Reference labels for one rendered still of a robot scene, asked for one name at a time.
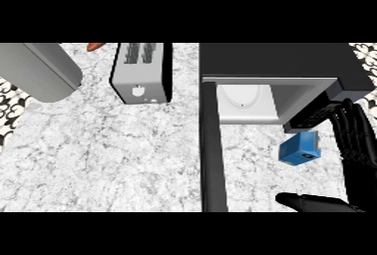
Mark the orange carrot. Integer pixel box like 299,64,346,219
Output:
86,43,107,53

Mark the blue milk carton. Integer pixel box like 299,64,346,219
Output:
278,130,324,167

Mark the silver toaster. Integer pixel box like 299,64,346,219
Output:
108,43,175,106

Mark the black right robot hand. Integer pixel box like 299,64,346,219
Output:
274,98,377,213

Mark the black microwave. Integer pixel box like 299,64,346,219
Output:
199,43,377,134

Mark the grey rounded appliance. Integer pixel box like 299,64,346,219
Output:
0,43,85,104

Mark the black microwave door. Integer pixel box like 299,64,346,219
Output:
199,81,230,213

